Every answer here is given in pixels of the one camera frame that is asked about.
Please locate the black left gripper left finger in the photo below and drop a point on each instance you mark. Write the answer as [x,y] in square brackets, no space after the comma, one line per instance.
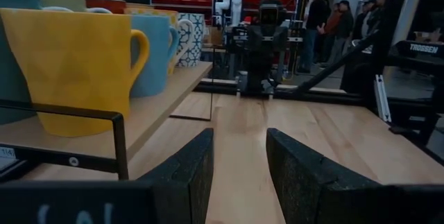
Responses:
[173,199]

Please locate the white label sticker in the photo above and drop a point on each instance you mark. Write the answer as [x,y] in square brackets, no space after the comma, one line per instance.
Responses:
[7,153]

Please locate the aluminium rail bracket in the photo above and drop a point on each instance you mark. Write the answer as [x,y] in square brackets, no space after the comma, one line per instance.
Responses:
[381,99]

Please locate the black metal shelf leg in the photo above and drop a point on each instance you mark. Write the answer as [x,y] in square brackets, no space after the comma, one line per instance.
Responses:
[190,117]
[119,140]

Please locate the wooden shelf board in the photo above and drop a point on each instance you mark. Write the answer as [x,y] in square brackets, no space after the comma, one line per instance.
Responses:
[156,113]

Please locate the yellow faceted mug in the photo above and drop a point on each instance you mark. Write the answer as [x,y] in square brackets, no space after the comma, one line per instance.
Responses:
[69,71]

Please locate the metal storage rack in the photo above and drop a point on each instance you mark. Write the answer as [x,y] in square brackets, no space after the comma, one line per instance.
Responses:
[212,9]

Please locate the cardboard box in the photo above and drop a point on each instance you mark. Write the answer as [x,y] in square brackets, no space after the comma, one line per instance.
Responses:
[215,36]

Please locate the black table edge clamp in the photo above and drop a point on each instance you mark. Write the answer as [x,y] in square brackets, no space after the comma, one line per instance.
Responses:
[402,130]

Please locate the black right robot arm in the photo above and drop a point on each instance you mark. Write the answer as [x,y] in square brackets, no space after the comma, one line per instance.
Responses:
[258,64]

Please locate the white mug blue pattern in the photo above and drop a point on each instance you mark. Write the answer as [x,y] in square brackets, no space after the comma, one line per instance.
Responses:
[199,43]

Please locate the black bar Trossen lettering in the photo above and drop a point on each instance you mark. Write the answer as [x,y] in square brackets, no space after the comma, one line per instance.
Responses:
[423,48]

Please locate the person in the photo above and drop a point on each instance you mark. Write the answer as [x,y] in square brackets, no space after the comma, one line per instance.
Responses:
[314,16]
[364,19]
[379,9]
[345,26]
[333,23]

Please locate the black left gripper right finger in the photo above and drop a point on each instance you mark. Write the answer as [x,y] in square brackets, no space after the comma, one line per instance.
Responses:
[312,199]

